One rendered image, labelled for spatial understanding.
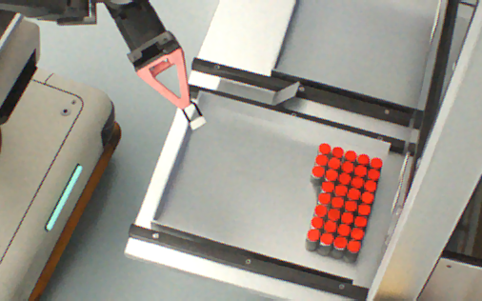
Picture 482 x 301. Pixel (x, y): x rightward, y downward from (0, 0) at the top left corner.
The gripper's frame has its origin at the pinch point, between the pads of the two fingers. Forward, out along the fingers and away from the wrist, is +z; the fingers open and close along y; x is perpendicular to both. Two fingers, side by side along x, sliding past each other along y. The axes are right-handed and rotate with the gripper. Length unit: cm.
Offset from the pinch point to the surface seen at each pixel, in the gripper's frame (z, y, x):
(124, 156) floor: 3, -134, -28
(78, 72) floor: -24, -148, -30
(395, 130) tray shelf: 22, -38, 28
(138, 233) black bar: 14.5, -24.4, -18.2
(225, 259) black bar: 24.8, -22.4, -7.9
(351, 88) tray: 12, -43, 25
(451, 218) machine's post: 28.1, 19.3, 22.1
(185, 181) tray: 11.3, -31.8, -8.0
